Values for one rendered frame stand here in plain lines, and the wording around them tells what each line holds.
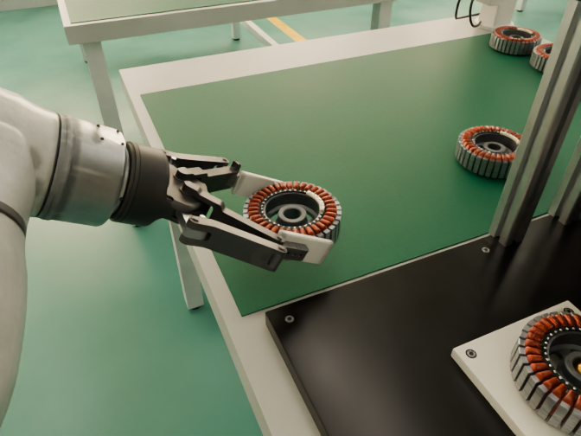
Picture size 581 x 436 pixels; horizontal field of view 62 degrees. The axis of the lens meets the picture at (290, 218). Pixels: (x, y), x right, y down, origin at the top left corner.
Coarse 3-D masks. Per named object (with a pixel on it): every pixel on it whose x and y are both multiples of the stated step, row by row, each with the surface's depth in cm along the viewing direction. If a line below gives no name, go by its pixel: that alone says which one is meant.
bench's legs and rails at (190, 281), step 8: (176, 224) 127; (176, 232) 129; (176, 240) 131; (176, 248) 132; (184, 248) 133; (176, 256) 136; (184, 256) 135; (184, 264) 137; (192, 264) 138; (184, 272) 139; (192, 272) 140; (184, 280) 140; (192, 280) 142; (184, 288) 142; (192, 288) 144; (200, 288) 145; (184, 296) 149; (192, 296) 146; (200, 296) 147; (192, 304) 148; (200, 304) 149
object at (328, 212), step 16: (256, 192) 58; (272, 192) 58; (288, 192) 58; (304, 192) 57; (320, 192) 57; (256, 208) 55; (272, 208) 58; (288, 208) 56; (304, 208) 58; (320, 208) 55; (336, 208) 55; (272, 224) 53; (288, 224) 55; (304, 224) 56; (320, 224) 52; (336, 224) 53; (336, 240) 55
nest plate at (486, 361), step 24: (576, 312) 50; (504, 336) 47; (456, 360) 46; (480, 360) 45; (504, 360) 45; (552, 360) 45; (480, 384) 44; (504, 384) 43; (504, 408) 42; (528, 408) 42; (528, 432) 40; (552, 432) 40
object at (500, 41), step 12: (492, 36) 114; (504, 36) 111; (516, 36) 115; (528, 36) 115; (540, 36) 113; (504, 48) 112; (516, 48) 111; (528, 48) 111; (540, 48) 105; (540, 60) 103
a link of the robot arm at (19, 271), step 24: (0, 216) 32; (0, 240) 31; (24, 240) 34; (0, 264) 30; (24, 264) 33; (0, 288) 29; (24, 288) 32; (0, 312) 29; (24, 312) 32; (0, 336) 28; (0, 360) 28; (0, 384) 27; (0, 408) 28
